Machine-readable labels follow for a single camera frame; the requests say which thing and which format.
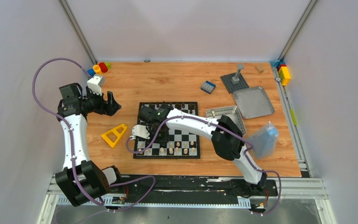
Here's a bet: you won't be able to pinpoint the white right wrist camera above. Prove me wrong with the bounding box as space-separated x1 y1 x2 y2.
132 125 150 140

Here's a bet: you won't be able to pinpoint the metal tin box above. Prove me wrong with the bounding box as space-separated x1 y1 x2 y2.
206 105 247 135

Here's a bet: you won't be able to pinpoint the small wooden block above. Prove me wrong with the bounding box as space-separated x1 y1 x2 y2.
255 65 264 74

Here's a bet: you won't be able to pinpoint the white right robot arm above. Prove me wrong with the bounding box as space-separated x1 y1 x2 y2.
132 105 267 195

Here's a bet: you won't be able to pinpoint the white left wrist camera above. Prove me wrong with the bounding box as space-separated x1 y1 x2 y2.
87 75 105 96

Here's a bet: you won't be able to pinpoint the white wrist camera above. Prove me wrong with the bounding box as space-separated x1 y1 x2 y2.
132 125 150 140
87 75 105 96

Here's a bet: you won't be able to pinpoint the grey brick baseplate with post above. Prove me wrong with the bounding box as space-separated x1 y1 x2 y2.
220 63 249 94

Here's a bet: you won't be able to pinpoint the coloured toy brick stack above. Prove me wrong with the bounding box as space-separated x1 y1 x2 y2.
269 60 291 86

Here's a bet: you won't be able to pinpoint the blue grey toy brick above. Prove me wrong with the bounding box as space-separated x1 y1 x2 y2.
200 81 216 94

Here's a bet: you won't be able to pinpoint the blue plastic bag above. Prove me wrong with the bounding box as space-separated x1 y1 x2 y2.
248 121 280 160

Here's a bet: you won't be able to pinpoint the coloured toy cylinders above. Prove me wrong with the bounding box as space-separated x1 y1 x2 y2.
87 62 111 77

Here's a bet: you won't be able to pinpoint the black white chessboard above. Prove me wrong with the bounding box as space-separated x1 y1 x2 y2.
132 101 200 159

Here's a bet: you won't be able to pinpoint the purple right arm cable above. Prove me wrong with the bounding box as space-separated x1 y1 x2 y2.
125 115 282 217

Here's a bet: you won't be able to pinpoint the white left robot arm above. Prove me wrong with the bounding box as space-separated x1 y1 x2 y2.
55 83 124 207

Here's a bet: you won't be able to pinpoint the yellow triangular plastic stand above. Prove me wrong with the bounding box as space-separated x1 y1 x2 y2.
101 124 127 148

